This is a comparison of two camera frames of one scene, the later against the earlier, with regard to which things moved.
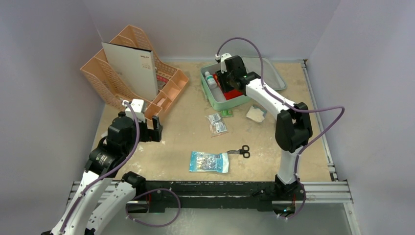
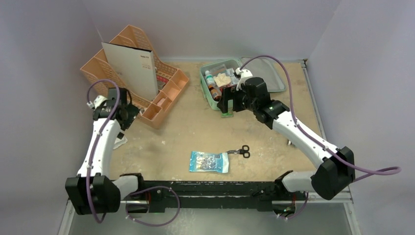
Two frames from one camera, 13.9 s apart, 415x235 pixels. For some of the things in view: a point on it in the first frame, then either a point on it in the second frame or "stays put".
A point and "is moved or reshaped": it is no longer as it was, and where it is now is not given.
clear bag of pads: x=217 y=128 is moved or reshaped
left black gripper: x=151 y=134 to x=132 y=113
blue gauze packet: x=203 y=161 stays put
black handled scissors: x=244 y=151 stays put
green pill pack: x=227 y=113 stays put
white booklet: x=135 y=69 stays put
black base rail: x=159 y=195 stays put
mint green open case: x=263 y=75 stays put
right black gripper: x=225 y=82 to x=231 y=100
